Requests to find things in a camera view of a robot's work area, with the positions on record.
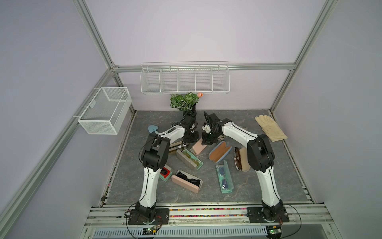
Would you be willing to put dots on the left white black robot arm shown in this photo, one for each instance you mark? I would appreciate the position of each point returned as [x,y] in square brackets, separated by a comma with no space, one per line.
[154,156]

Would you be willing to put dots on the grey mint case red sunglasses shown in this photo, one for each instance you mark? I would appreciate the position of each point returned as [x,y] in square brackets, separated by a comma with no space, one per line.
[169,177]

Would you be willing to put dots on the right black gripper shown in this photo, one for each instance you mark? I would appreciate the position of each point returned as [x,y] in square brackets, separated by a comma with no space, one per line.
[205,140]

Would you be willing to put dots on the pink case black sunglasses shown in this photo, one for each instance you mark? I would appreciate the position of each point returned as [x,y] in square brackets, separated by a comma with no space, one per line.
[187,185]

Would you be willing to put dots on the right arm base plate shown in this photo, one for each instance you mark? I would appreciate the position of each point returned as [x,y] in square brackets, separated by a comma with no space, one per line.
[267,215]

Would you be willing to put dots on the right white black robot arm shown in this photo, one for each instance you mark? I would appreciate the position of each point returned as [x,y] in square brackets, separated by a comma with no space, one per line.
[260,157]

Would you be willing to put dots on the green plant in black vase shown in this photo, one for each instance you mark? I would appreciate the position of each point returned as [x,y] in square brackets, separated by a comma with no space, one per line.
[186,103]

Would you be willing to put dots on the blue case orange lining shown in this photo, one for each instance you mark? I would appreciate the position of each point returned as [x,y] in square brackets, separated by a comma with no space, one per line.
[219,152]

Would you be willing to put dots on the plaid beige glasses case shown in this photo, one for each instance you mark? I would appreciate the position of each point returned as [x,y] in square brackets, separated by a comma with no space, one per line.
[177,146]

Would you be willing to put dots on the white wire mesh side basket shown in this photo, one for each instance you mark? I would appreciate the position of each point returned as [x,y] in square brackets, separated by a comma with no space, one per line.
[106,111]

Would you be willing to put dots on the grey case mint lining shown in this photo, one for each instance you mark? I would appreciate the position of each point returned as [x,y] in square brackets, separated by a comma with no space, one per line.
[187,161]

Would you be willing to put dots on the pink hard glasses case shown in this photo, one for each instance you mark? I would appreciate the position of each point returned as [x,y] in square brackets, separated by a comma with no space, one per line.
[198,147]

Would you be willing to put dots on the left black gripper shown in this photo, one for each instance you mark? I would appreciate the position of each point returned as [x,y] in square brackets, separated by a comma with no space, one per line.
[196,133]

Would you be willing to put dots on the teal plastic scraper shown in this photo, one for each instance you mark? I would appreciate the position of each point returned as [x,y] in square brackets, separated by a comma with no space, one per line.
[153,129]

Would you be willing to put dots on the white vented cable duct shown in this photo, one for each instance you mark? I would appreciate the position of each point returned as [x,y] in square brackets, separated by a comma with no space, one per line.
[180,232]

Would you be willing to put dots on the long white wire shelf basket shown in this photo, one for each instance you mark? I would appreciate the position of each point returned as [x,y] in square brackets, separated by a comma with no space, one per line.
[210,77]

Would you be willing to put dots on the mint case blue glasses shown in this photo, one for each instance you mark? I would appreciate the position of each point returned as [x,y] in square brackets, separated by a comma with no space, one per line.
[224,178]

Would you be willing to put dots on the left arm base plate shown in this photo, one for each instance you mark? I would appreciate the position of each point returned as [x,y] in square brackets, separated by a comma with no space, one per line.
[158,216]

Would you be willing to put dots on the beige work glove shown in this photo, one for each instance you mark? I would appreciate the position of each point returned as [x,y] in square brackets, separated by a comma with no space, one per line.
[270,128]

